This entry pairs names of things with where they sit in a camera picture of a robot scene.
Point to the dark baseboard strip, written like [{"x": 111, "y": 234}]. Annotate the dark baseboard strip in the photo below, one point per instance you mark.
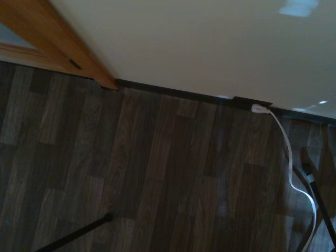
[{"x": 173, "y": 92}]

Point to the white power plug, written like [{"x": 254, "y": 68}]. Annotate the white power plug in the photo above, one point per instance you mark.
[{"x": 260, "y": 108}]

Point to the black tripod leg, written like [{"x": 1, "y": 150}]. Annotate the black tripod leg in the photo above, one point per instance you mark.
[
  {"x": 76, "y": 233},
  {"x": 319, "y": 199}
]

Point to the wooden door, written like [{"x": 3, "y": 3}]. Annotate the wooden door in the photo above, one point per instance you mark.
[{"x": 15, "y": 51}]

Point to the dark wall outlet plate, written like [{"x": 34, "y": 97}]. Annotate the dark wall outlet plate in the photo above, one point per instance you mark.
[{"x": 249, "y": 102}]

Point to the wooden door frame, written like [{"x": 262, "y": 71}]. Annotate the wooden door frame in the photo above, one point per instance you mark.
[{"x": 65, "y": 44}]

